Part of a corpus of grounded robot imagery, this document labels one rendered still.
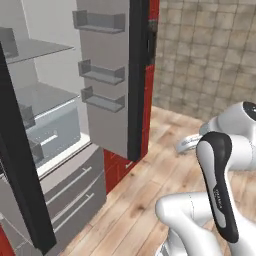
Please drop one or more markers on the clear crisper drawer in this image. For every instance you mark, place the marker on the clear crisper drawer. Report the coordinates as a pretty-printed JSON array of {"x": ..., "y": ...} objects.
[{"x": 56, "y": 133}]

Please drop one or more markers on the grey fridge body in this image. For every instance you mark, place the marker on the grey fridge body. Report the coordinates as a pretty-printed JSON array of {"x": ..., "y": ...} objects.
[{"x": 50, "y": 20}]

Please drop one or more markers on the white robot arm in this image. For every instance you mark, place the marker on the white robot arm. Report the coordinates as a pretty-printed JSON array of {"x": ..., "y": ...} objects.
[{"x": 186, "y": 213}]

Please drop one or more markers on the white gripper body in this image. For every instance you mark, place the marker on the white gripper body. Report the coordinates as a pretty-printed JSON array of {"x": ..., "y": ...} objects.
[{"x": 188, "y": 143}]

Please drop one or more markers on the grey door shelf bin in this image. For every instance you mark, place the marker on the grey door shelf bin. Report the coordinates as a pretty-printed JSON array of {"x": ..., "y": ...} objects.
[
  {"x": 36, "y": 150},
  {"x": 103, "y": 102},
  {"x": 101, "y": 75},
  {"x": 27, "y": 116},
  {"x": 7, "y": 41},
  {"x": 98, "y": 24}
]

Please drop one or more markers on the glass fridge shelf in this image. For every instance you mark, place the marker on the glass fridge shelf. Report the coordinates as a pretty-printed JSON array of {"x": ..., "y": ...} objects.
[
  {"x": 43, "y": 96},
  {"x": 36, "y": 50}
]

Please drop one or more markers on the grey freezer drawer front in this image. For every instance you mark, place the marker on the grey freezer drawer front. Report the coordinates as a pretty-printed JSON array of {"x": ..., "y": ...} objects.
[
  {"x": 80, "y": 216},
  {"x": 76, "y": 163}
]

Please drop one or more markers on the grey fridge door black edge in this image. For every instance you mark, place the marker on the grey fridge door black edge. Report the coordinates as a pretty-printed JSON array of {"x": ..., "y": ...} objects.
[{"x": 106, "y": 133}]

